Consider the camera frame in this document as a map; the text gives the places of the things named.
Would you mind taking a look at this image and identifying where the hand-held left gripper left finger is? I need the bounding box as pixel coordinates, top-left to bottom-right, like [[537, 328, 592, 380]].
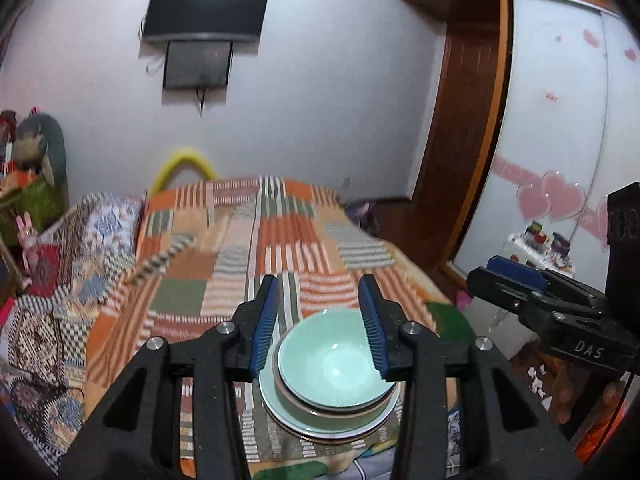
[[59, 274, 281, 480]]

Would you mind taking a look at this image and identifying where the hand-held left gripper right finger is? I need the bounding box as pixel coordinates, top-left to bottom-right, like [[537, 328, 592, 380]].
[[357, 273, 584, 480]]

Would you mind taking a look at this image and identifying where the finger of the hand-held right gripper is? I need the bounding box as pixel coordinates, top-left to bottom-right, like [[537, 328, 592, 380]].
[[466, 266, 556, 323], [486, 254, 610, 308]]

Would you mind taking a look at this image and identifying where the green bowl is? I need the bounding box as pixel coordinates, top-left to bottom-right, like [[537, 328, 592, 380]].
[[277, 309, 394, 409]]

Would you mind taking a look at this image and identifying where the green plate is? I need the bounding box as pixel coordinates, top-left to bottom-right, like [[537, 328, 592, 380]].
[[258, 337, 404, 440]]

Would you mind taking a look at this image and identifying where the pink bowl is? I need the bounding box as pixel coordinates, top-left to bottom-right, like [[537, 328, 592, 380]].
[[271, 355, 397, 420]]

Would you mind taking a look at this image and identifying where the white plate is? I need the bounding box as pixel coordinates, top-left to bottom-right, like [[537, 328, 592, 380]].
[[280, 422, 386, 445]]

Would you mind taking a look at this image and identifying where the person's right forearm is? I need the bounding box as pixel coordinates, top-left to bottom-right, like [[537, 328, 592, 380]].
[[575, 381, 632, 462]]

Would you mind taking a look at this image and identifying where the white suitcase with stickers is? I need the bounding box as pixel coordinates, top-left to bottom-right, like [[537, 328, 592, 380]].
[[499, 232, 577, 333]]

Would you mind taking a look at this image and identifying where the green cloth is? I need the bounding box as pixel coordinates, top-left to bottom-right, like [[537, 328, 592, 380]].
[[427, 302, 474, 344]]

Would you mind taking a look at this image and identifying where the orange striped patchwork blanket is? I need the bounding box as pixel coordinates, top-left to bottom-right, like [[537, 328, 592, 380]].
[[82, 175, 474, 480]]

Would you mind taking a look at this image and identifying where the purple bag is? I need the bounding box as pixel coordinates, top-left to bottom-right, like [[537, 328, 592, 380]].
[[344, 199, 376, 234]]

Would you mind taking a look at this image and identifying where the brown wooden door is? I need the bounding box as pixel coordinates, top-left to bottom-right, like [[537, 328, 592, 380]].
[[409, 30, 502, 262]]

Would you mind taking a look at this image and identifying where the wooden wardrobe with white doors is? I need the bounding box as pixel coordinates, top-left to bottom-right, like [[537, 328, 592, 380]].
[[395, 0, 640, 287]]

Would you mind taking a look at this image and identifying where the yellow foam tube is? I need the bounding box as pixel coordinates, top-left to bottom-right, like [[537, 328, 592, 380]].
[[149, 147, 219, 196]]

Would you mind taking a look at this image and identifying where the checkered patterned blanket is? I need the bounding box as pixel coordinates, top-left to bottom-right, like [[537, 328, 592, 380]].
[[0, 192, 147, 467]]

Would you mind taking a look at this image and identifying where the pink rabbit figure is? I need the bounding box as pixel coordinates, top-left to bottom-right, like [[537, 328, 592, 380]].
[[14, 212, 39, 262]]

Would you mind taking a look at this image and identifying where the green bag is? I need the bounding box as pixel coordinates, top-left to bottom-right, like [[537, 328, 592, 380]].
[[0, 169, 67, 242]]

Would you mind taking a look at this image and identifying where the grey plush toy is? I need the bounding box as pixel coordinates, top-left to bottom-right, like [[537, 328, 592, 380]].
[[12, 113, 69, 189]]

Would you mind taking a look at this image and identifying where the black monitor cable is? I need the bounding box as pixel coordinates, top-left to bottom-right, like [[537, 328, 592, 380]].
[[145, 54, 208, 117]]

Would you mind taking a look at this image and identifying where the small black wall monitor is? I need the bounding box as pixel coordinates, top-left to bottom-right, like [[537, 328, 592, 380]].
[[162, 40, 235, 90]]

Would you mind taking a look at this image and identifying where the black wall television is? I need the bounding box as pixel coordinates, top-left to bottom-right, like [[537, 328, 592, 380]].
[[141, 0, 273, 45]]

